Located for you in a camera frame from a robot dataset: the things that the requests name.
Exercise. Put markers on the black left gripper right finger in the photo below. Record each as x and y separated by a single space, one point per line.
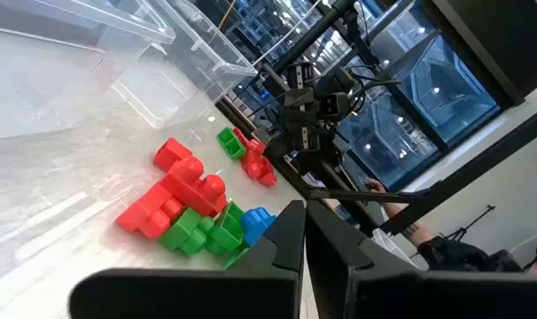
428 297

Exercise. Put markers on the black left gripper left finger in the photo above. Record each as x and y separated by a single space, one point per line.
184 297

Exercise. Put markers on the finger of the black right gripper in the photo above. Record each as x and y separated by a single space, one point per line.
307 138
300 76

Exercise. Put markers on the green toy building block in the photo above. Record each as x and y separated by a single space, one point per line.
226 230
235 259
180 230
231 144

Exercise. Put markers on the blue toy building block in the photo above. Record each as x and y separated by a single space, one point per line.
255 223

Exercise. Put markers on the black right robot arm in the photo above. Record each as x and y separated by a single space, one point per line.
317 161

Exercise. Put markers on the person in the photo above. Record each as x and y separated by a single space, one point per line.
463 257

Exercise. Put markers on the black tripod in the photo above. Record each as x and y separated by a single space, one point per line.
470 223

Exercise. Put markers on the clear plastic bin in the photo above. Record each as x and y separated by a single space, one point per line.
180 80
38 80

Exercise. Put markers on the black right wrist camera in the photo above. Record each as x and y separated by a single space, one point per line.
335 106

